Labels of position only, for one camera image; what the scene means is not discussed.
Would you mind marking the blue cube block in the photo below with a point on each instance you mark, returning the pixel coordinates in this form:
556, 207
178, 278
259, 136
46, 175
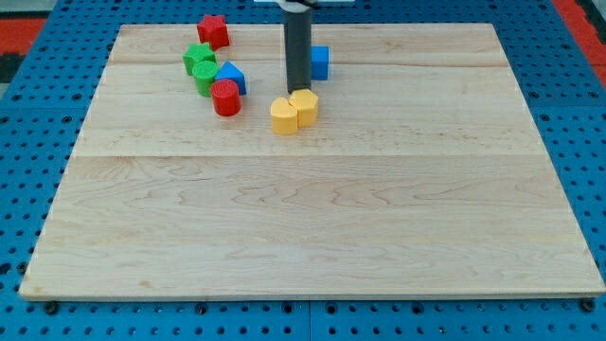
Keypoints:
320, 62

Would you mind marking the yellow heart block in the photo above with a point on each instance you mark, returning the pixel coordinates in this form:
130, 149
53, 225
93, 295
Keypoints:
284, 117

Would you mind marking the yellow pentagon block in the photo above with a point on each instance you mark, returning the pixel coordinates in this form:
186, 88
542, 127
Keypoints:
305, 101

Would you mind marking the red cylinder block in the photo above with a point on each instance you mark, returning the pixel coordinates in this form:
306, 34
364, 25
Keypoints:
226, 97

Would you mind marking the light wooden board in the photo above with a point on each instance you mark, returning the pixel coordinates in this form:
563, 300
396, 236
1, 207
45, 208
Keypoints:
424, 177

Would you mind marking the blue triangle block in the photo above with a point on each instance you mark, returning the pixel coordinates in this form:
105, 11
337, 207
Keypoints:
230, 71

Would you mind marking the green cylinder block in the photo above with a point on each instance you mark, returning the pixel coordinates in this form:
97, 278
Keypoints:
204, 74

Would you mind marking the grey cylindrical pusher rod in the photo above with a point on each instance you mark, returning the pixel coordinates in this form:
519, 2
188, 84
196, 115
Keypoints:
297, 45

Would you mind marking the green star block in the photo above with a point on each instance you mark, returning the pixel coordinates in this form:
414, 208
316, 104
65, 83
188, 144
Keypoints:
197, 53

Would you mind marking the red star block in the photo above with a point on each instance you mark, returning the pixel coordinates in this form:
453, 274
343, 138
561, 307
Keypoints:
213, 30

